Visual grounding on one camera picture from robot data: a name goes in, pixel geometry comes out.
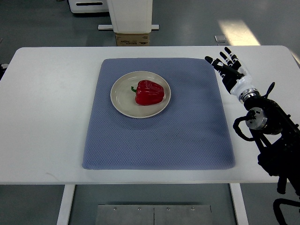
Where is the blue textured mat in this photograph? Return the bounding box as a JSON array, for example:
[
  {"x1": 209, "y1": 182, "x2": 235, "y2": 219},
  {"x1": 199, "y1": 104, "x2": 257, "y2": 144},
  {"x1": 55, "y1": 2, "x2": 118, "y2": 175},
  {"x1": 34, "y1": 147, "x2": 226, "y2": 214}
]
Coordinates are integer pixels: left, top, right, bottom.
[{"x1": 82, "y1": 58, "x2": 235, "y2": 170}]

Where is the cream round plate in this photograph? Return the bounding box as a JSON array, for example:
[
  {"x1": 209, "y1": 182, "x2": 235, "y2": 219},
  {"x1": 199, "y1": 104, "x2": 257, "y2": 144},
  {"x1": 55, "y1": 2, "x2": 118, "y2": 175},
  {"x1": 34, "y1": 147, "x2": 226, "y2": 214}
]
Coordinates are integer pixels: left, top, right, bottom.
[{"x1": 110, "y1": 71, "x2": 171, "y2": 119}]

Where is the black white robotic hand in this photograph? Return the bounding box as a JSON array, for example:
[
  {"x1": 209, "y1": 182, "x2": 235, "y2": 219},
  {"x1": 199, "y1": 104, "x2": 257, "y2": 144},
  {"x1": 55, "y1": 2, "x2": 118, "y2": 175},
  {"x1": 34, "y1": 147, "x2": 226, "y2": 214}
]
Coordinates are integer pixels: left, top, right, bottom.
[{"x1": 205, "y1": 47, "x2": 254, "y2": 100}]

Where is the grey floor outlet cover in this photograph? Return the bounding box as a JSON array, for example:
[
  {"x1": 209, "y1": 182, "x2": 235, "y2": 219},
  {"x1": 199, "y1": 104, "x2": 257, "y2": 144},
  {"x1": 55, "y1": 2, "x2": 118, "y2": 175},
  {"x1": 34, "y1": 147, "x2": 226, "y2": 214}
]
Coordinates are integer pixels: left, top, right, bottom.
[{"x1": 214, "y1": 35, "x2": 228, "y2": 43}]

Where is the dark object at left edge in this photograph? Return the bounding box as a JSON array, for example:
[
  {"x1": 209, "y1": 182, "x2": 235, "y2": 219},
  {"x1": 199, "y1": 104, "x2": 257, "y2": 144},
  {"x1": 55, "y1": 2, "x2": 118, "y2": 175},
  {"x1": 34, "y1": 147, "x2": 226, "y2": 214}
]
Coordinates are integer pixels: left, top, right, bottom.
[{"x1": 0, "y1": 63, "x2": 9, "y2": 80}]

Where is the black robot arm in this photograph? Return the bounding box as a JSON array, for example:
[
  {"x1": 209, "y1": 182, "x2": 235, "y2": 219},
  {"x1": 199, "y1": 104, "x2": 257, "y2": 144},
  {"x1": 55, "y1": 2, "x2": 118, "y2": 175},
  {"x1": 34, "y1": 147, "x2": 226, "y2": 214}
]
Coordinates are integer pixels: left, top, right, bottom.
[{"x1": 233, "y1": 82, "x2": 300, "y2": 195}]

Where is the right white table leg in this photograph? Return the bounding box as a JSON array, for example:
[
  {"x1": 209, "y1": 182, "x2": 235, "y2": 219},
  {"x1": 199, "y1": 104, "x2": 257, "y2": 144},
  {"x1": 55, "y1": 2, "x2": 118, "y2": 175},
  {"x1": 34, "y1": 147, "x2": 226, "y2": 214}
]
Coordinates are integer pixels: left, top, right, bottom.
[{"x1": 229, "y1": 183, "x2": 249, "y2": 225}]

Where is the left white table leg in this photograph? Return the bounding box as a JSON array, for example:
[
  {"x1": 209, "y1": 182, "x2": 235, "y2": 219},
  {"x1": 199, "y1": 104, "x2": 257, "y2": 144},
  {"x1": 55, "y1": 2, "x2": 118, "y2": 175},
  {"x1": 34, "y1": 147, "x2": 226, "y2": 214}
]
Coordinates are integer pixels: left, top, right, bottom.
[{"x1": 57, "y1": 184, "x2": 75, "y2": 225}]

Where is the white table leg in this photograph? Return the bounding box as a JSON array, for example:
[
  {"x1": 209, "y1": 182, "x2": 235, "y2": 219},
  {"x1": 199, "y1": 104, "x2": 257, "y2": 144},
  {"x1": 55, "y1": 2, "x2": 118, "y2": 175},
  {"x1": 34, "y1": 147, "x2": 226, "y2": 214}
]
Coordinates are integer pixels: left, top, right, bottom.
[
  {"x1": 57, "y1": 184, "x2": 75, "y2": 225},
  {"x1": 229, "y1": 183, "x2": 249, "y2": 225}
]

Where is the cardboard box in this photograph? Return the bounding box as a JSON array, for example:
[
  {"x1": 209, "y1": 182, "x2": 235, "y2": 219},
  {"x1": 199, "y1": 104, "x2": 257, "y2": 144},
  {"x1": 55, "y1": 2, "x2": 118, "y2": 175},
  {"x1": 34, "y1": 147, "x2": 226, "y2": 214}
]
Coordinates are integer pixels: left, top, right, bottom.
[{"x1": 115, "y1": 33, "x2": 150, "y2": 46}]

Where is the red bell pepper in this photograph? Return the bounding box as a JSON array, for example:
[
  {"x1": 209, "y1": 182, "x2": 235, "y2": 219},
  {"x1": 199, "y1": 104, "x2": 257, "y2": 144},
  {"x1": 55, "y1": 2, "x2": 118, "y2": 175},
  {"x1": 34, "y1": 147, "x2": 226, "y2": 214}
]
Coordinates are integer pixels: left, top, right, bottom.
[{"x1": 131, "y1": 80, "x2": 165, "y2": 106}]

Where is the white pedestal base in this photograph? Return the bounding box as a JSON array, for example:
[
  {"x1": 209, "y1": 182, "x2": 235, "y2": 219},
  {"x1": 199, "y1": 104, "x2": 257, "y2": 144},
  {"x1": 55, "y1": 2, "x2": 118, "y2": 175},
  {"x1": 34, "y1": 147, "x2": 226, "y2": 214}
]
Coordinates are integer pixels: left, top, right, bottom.
[{"x1": 98, "y1": 0, "x2": 159, "y2": 34}]

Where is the metal floor plate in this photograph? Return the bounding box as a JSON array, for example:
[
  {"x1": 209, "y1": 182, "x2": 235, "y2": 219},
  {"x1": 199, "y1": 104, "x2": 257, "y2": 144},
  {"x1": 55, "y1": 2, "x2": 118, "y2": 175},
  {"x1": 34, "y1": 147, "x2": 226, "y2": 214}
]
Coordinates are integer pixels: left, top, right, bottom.
[{"x1": 95, "y1": 205, "x2": 213, "y2": 225}]

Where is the white cabinet with slot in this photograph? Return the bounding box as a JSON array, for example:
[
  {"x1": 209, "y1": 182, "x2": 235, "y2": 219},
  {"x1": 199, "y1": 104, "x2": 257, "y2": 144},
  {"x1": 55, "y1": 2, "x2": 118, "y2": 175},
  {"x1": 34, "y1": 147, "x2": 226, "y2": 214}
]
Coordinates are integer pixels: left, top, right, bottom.
[{"x1": 67, "y1": 0, "x2": 109, "y2": 14}]

